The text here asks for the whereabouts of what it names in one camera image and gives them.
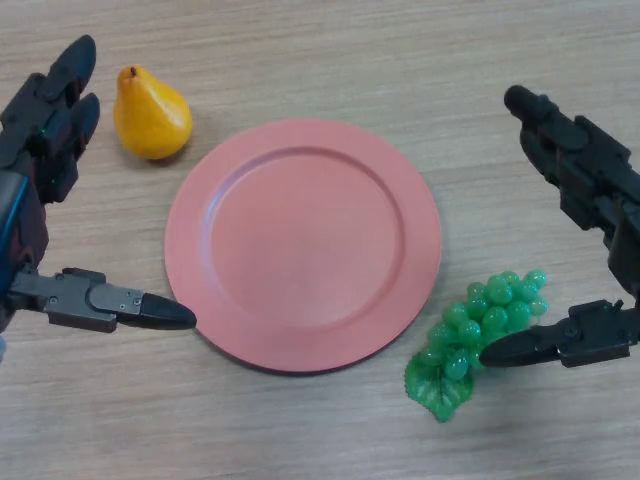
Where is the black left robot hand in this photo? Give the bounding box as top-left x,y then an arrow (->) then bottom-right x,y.
0,34 -> 198,366

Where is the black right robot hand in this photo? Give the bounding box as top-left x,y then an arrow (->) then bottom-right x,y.
477,85 -> 640,371

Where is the green grape bunch with leaf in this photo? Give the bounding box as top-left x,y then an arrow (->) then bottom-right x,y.
403,268 -> 549,424

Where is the pink round plate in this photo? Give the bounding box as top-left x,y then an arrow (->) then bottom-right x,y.
163,118 -> 443,375

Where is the yellow pear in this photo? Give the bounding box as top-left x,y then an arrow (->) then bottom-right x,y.
113,65 -> 194,161

